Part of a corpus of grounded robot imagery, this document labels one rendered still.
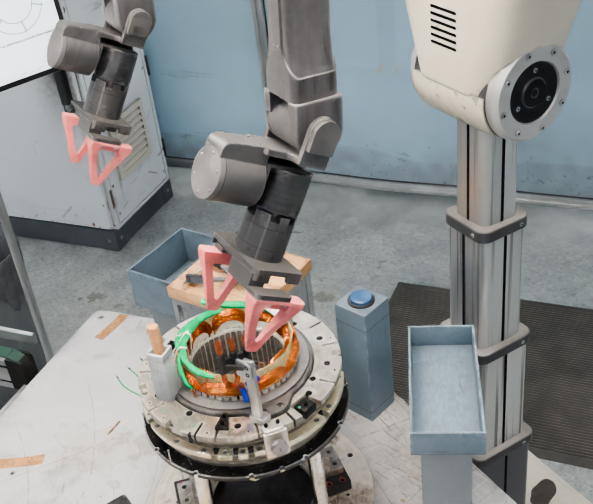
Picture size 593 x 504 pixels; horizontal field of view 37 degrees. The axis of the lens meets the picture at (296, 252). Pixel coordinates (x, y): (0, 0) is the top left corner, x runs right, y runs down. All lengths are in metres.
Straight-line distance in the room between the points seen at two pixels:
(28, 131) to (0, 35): 1.59
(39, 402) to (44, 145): 1.97
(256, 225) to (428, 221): 2.85
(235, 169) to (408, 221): 2.91
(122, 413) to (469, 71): 0.98
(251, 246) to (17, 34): 1.36
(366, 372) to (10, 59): 1.13
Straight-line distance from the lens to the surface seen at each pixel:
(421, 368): 1.49
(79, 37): 1.36
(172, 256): 1.84
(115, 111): 1.40
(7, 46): 2.24
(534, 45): 1.37
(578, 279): 3.47
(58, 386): 1.98
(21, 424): 1.92
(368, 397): 1.71
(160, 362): 1.33
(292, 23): 0.90
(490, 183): 1.51
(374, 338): 1.64
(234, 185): 0.92
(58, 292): 3.73
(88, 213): 3.84
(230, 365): 1.25
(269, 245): 0.97
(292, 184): 0.96
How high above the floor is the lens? 2.00
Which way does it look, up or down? 33 degrees down
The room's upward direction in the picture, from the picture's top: 7 degrees counter-clockwise
